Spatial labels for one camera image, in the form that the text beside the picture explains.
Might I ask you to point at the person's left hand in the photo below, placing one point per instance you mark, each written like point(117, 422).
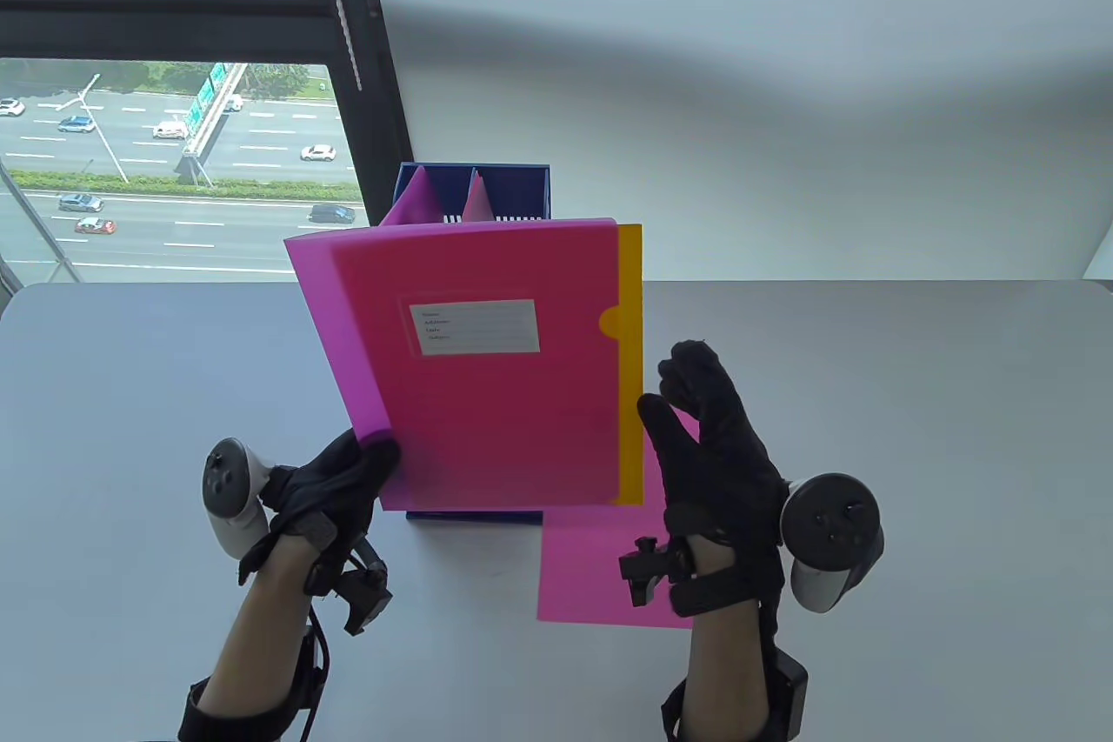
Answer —
point(330, 490)

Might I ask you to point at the person's right hand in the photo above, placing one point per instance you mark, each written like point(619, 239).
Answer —
point(722, 464)

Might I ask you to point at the yellow cardstock sheet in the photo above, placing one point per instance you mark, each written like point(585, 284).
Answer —
point(630, 394)

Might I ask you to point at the pink L-shaped folder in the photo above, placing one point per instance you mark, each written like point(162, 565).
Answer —
point(417, 203)
point(317, 316)

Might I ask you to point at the pink cardstock sheet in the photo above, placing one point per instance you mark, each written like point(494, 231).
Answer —
point(583, 577)

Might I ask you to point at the frosted clear L-shaped folder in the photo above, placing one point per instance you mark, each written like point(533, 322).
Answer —
point(478, 207)

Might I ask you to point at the person's left forearm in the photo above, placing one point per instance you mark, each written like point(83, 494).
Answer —
point(261, 638)

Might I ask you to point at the black forearm battery box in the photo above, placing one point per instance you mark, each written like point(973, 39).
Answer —
point(791, 690)

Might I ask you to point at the person's right forearm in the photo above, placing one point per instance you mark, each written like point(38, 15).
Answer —
point(722, 672)

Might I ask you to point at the grey white hand controller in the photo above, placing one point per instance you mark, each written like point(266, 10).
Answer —
point(830, 524)
point(230, 481)

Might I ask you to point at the blue plastic file holder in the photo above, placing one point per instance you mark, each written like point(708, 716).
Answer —
point(513, 190)

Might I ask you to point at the grey diagonal window bar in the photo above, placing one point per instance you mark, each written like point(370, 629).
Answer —
point(35, 220)

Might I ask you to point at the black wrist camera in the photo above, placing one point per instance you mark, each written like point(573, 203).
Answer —
point(365, 603)
point(648, 568)

